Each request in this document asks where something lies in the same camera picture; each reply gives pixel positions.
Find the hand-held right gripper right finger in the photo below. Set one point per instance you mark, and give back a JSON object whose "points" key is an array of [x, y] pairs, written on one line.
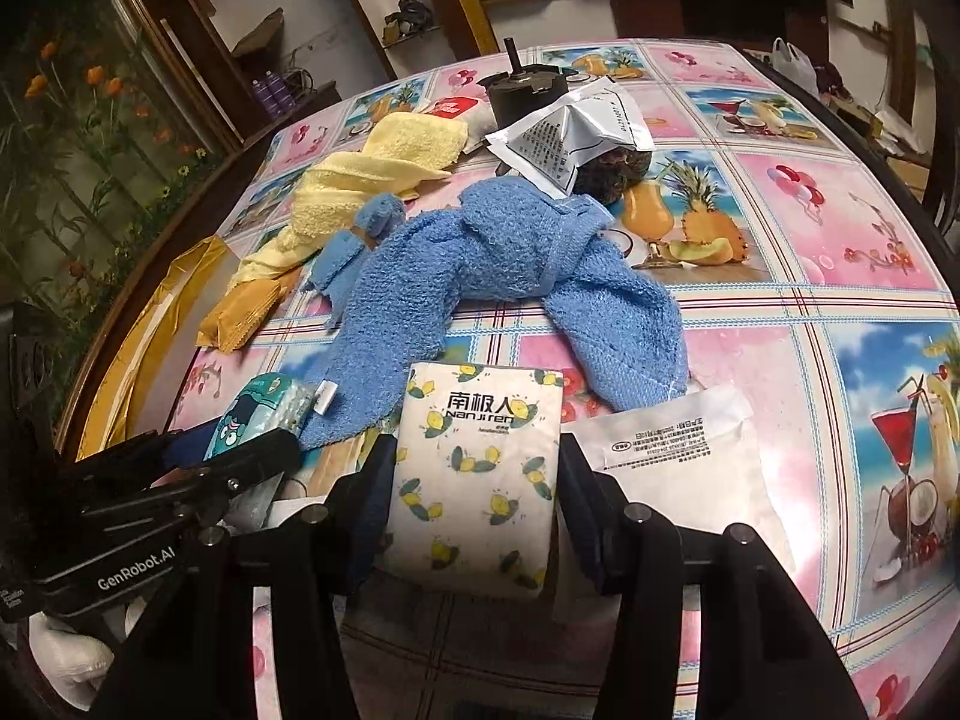
{"points": [[576, 484]]}

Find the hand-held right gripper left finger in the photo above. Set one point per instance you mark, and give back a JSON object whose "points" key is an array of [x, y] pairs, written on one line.
{"points": [[375, 484]]}

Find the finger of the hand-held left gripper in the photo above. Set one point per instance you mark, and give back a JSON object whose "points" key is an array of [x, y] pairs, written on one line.
{"points": [[247, 451], [172, 510]]}

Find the teal cartoon tissue pack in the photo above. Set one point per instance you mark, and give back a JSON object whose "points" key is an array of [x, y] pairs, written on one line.
{"points": [[255, 409]]}

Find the lemon print tissue pack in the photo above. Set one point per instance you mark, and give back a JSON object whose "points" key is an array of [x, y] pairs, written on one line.
{"points": [[472, 480]]}

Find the red white wet wipe packet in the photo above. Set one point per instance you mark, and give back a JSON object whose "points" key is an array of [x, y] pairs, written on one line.
{"points": [[454, 106]]}

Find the white cloth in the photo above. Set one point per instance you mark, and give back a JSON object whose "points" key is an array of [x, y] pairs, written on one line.
{"points": [[67, 656]]}

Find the plain white wipe packet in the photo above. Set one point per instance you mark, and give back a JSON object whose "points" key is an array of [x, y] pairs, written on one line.
{"points": [[675, 457]]}

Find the orange snack packet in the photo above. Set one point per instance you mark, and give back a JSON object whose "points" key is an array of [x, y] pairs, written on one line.
{"points": [[240, 315]]}

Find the gold foil sheet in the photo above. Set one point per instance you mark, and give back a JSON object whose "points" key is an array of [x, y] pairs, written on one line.
{"points": [[187, 262]]}

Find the small blue cloth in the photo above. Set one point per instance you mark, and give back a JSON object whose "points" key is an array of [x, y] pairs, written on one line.
{"points": [[337, 259]]}

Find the large blue towel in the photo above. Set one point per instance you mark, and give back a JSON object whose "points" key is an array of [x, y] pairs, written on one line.
{"points": [[465, 277]]}

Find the yellow towel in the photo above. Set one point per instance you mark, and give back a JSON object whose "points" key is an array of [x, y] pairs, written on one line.
{"points": [[337, 187]]}

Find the dark floral pouch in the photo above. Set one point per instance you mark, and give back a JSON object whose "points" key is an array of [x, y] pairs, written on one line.
{"points": [[619, 165]]}

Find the white foil packet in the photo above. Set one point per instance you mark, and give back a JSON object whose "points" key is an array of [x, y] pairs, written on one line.
{"points": [[555, 139]]}

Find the purple bottle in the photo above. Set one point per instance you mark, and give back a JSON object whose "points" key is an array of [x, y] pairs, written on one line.
{"points": [[262, 96], [279, 92]]}

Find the dark cylindrical container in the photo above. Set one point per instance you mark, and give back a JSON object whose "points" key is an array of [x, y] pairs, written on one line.
{"points": [[525, 94]]}

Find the brown wooden cabinet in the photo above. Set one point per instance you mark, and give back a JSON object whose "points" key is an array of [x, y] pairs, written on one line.
{"points": [[195, 37]]}

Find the dark bundle on shelf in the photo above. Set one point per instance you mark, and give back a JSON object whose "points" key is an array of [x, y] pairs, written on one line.
{"points": [[411, 19]]}

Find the wooden chair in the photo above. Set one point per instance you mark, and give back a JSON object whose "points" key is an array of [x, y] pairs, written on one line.
{"points": [[945, 187]]}

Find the white plastic bag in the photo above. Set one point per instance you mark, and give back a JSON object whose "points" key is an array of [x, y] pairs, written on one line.
{"points": [[795, 64]]}

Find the flower wall poster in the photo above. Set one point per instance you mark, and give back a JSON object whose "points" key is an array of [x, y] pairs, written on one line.
{"points": [[67, 150]]}

